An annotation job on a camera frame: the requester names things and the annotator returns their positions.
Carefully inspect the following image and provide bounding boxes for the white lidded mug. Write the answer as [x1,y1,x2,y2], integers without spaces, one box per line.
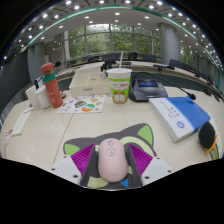
[34,84,52,110]

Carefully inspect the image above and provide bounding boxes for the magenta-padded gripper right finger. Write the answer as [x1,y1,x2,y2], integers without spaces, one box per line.
[124,143,174,186]

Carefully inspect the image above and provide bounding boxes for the dark conference microphone unit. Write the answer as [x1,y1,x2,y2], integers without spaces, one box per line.
[128,71,197,103]

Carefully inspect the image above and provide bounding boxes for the cream booklet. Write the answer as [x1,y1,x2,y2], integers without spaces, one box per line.
[11,106,35,137]

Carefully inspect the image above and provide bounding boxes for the pink computer mouse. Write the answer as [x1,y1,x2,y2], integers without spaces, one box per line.
[97,137,129,183]

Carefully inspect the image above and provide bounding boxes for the blue white book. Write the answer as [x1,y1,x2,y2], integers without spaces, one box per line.
[148,96,212,143]

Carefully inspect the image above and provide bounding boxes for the cat-shaped grey green mouse pad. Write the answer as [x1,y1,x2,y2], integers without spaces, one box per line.
[62,122,158,190]

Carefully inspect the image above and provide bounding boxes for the colourful sticker sheet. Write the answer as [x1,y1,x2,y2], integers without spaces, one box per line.
[56,94,107,115]

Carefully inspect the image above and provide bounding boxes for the ceiling lights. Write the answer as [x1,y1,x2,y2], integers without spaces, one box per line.
[3,0,223,71]

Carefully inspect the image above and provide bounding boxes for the red drink bottle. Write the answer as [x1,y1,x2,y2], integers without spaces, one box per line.
[40,62,64,109]

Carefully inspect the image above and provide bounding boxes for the white cardboard box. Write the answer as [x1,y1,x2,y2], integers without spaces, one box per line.
[68,71,111,98]

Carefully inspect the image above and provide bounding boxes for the dark office chairs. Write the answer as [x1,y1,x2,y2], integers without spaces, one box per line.
[66,51,214,84]

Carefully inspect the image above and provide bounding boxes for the green white cup with straw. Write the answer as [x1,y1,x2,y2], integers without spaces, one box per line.
[106,50,133,105]

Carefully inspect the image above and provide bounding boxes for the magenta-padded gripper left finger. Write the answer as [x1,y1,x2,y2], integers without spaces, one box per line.
[50,143,100,186]

